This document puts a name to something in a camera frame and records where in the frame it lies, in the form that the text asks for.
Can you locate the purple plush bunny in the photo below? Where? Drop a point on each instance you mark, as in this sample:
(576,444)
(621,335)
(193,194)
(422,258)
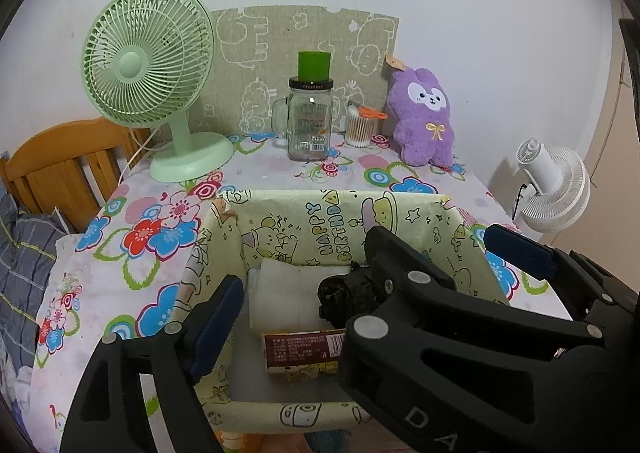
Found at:
(422,133)

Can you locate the wooden bed headboard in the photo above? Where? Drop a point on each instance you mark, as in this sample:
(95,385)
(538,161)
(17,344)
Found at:
(60,168)

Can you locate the beige door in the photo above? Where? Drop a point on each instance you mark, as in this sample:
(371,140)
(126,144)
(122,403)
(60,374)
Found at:
(615,143)

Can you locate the red yellow printed carton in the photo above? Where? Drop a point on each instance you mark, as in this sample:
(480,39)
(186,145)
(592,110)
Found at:
(305,348)

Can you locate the glass mug jar green lid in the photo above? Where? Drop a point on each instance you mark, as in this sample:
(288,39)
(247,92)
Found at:
(307,128)

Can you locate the white face mask stack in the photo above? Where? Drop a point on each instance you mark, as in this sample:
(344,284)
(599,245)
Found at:
(285,293)

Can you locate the yellow cartoon fabric storage box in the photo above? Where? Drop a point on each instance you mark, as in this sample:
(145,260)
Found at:
(300,228)

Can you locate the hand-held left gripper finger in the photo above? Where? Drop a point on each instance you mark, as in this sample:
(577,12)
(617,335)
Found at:
(215,328)

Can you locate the black plastic bag bundle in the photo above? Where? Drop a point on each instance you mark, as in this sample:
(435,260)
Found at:
(342,295)

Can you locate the grey plaid pillow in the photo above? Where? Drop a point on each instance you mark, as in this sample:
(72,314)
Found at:
(25,258)

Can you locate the green desk fan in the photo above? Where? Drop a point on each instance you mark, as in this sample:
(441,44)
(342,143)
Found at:
(135,63)

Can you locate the white standing fan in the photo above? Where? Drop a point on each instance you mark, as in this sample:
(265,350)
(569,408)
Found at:
(555,193)

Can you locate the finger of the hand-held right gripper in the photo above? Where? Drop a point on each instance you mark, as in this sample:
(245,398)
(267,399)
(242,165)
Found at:
(400,298)
(520,250)

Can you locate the green cartoon printed board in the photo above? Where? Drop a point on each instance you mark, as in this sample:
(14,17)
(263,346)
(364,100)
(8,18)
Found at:
(260,43)

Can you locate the clear cotton swab container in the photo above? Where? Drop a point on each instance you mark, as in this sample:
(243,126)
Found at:
(357,130)

